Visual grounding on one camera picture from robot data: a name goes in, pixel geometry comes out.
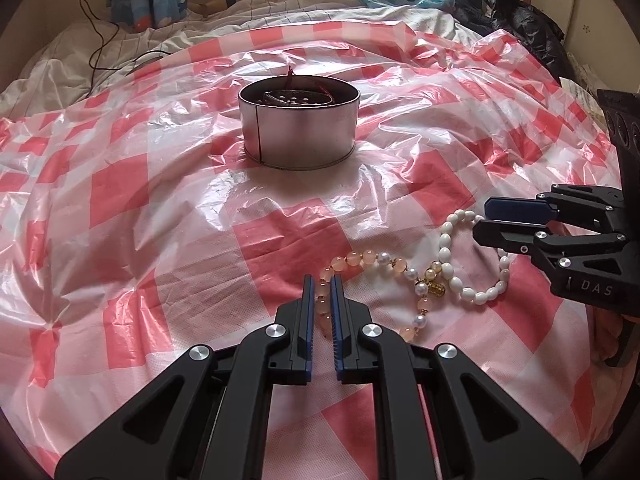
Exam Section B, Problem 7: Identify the white oval bead bracelet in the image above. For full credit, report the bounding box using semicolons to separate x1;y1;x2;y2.
437;208;512;307

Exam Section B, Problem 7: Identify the pink pearl bead bracelet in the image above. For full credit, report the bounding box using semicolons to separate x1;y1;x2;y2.
316;248;449;344

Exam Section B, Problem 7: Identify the right hand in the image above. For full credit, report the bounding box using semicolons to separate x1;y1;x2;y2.
589;307;639;364

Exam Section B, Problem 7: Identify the black down jacket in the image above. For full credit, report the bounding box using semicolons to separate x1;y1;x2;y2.
454;0;576;82

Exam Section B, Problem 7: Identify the tree pattern headboard panel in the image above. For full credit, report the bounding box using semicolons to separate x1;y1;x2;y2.
522;0;639;92

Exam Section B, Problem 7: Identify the round silver metal tin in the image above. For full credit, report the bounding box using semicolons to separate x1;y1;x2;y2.
239;73;360;171

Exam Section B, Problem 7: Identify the blue plastic bag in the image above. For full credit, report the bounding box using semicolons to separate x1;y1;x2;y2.
359;0;456;12

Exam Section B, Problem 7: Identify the white striped bed quilt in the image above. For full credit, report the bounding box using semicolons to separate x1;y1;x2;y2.
0;0;482;116

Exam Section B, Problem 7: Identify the black right camera box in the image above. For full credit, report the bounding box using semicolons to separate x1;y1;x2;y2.
597;89;640;200

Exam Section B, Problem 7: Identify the black charging cable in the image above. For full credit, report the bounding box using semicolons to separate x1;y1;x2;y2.
72;0;174;99

